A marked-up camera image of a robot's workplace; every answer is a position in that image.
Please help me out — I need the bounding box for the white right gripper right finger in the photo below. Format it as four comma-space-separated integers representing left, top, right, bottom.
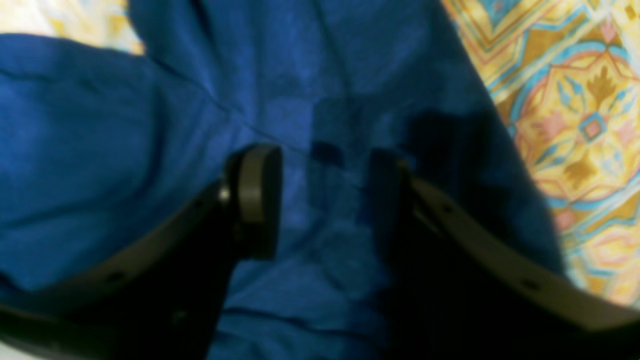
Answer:
368, 149, 639, 360

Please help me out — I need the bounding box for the blue long-sleeve shirt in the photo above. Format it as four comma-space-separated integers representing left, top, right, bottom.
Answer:
0, 0, 565, 360

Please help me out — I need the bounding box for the patterned tile tablecloth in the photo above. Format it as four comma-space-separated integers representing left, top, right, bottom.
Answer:
0, 0, 640, 308

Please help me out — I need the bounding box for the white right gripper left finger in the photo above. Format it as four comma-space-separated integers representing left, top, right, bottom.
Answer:
1, 144, 283, 360

